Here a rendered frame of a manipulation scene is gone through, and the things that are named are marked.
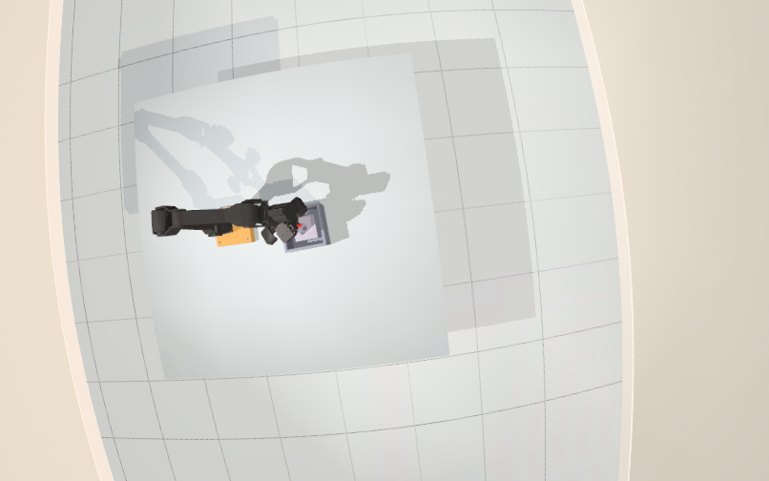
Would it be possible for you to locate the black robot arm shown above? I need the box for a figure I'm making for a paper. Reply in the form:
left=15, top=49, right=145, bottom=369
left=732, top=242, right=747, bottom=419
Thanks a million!
left=152, top=199, right=299, bottom=242

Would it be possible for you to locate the white flat plate with hole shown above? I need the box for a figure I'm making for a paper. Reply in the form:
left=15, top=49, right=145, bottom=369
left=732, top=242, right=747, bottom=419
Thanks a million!
left=295, top=214, right=321, bottom=241

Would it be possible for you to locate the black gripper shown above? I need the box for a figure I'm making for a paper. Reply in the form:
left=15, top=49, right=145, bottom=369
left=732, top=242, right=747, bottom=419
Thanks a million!
left=261, top=197, right=307, bottom=245

